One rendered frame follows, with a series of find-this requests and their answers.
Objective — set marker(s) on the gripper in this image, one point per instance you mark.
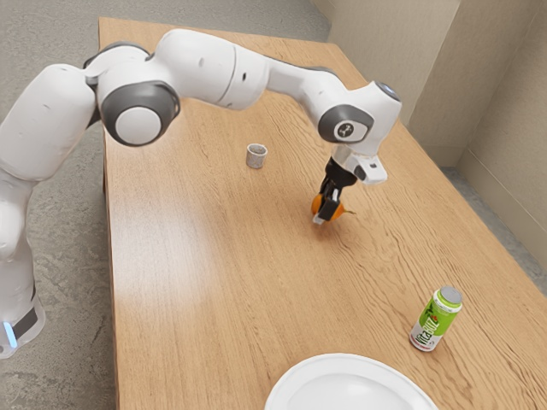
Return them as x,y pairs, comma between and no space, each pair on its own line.
337,175

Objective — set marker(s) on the orange fruit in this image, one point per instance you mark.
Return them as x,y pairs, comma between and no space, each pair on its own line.
337,212

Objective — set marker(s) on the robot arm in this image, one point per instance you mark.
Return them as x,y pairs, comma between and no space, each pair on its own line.
192,68

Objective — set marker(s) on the white plate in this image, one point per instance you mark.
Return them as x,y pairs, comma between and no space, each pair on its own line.
346,384

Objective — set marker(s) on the small grey cup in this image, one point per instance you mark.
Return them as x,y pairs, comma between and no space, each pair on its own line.
257,156

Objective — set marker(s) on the green and white can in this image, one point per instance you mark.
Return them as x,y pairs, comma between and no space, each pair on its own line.
435,321

